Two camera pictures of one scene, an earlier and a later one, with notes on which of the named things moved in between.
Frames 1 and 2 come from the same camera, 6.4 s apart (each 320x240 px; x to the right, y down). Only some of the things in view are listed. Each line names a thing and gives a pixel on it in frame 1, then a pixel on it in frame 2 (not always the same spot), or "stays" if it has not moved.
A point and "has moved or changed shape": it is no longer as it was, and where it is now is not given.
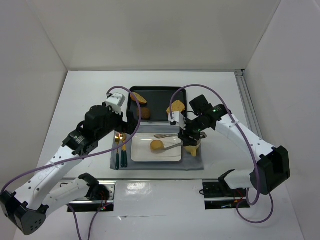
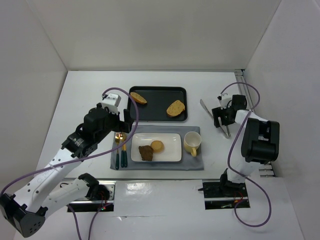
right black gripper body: [189, 137] -> [219, 116]
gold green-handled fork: [117, 138] stays
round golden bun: [156, 146] stays
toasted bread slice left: [139, 98] stays
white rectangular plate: [141, 150] stays
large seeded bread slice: [176, 106] stays
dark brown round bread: [145, 113] -> [146, 152]
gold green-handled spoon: [124, 153] stays
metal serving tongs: [159, 136] has moved or changed shape
